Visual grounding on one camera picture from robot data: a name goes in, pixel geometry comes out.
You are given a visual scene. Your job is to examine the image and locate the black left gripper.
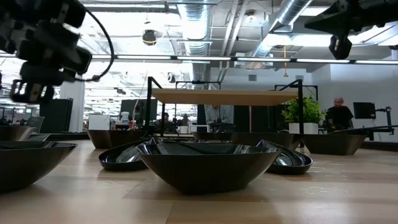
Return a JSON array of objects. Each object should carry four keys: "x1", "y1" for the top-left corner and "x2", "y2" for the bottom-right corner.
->
[{"x1": 11, "y1": 26, "x2": 80, "y2": 104}]

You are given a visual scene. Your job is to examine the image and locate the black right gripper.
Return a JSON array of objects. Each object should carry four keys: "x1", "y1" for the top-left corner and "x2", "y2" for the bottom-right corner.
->
[{"x1": 304, "y1": 0, "x2": 389, "y2": 35}]

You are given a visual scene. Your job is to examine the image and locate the black square wavy plate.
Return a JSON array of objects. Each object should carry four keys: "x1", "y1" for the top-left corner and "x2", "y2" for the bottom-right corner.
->
[
  {"x1": 192, "y1": 132, "x2": 234, "y2": 142},
  {"x1": 0, "y1": 125, "x2": 37, "y2": 142},
  {"x1": 303, "y1": 133, "x2": 368, "y2": 156},
  {"x1": 88, "y1": 129, "x2": 147, "y2": 149},
  {"x1": 231, "y1": 133, "x2": 299, "y2": 151}
]

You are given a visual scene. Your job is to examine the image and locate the black teardrop shaped plate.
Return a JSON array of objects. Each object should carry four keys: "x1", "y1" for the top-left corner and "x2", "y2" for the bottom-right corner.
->
[
  {"x1": 256, "y1": 139, "x2": 313, "y2": 175},
  {"x1": 26, "y1": 133, "x2": 52, "y2": 142},
  {"x1": 98, "y1": 138, "x2": 156, "y2": 172}
]

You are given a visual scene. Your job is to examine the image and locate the black leaf shaped plate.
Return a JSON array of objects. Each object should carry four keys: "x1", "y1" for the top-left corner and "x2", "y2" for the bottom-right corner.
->
[
  {"x1": 0, "y1": 141, "x2": 78, "y2": 192},
  {"x1": 136, "y1": 142, "x2": 282, "y2": 195}
]

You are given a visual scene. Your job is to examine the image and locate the grey office chair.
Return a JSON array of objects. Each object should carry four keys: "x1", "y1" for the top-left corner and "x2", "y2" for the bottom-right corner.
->
[{"x1": 24, "y1": 116, "x2": 45, "y2": 134}]

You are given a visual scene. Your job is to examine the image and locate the black cabinet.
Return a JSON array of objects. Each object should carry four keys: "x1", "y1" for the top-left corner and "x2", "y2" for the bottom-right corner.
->
[{"x1": 39, "y1": 98, "x2": 74, "y2": 134}]

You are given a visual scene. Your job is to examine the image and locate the black monitor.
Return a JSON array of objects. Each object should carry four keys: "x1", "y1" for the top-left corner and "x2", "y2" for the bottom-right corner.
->
[
  {"x1": 353, "y1": 101, "x2": 376, "y2": 119},
  {"x1": 120, "y1": 98, "x2": 159, "y2": 123}
]

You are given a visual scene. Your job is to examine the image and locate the person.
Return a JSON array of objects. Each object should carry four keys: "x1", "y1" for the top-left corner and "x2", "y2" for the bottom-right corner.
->
[
  {"x1": 159, "y1": 111, "x2": 174, "y2": 129},
  {"x1": 203, "y1": 105, "x2": 236, "y2": 131},
  {"x1": 325, "y1": 96, "x2": 355, "y2": 130}
]

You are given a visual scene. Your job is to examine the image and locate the green plant white pot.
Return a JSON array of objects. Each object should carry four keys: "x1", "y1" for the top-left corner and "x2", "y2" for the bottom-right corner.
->
[{"x1": 281, "y1": 95, "x2": 327, "y2": 135}]

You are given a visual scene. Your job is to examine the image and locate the black ceiling spotlight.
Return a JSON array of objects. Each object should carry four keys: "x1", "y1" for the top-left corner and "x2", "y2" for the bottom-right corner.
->
[{"x1": 142, "y1": 29, "x2": 157, "y2": 47}]

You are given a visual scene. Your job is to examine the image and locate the wooden shelf black legs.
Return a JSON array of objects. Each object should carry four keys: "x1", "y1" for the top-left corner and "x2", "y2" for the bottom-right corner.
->
[{"x1": 145, "y1": 76, "x2": 305, "y2": 147}]

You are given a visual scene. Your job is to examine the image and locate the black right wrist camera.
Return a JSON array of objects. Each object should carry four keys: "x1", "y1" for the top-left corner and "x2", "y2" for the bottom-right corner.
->
[{"x1": 328, "y1": 34, "x2": 353, "y2": 60}]

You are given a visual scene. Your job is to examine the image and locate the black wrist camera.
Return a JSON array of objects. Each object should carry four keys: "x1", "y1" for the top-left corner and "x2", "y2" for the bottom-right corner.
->
[
  {"x1": 70, "y1": 45, "x2": 93, "y2": 76},
  {"x1": 328, "y1": 34, "x2": 353, "y2": 60}
]

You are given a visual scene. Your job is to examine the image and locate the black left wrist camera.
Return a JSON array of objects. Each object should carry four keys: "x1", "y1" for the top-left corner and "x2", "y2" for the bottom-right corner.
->
[{"x1": 70, "y1": 45, "x2": 93, "y2": 76}]

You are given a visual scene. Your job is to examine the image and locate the black aluminium rail frame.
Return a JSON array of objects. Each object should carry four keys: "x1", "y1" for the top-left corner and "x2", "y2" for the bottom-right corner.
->
[{"x1": 360, "y1": 141, "x2": 398, "y2": 152}]

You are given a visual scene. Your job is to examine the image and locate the silver ventilation duct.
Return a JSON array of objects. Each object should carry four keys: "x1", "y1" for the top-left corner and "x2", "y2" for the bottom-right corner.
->
[{"x1": 177, "y1": 0, "x2": 216, "y2": 82}]

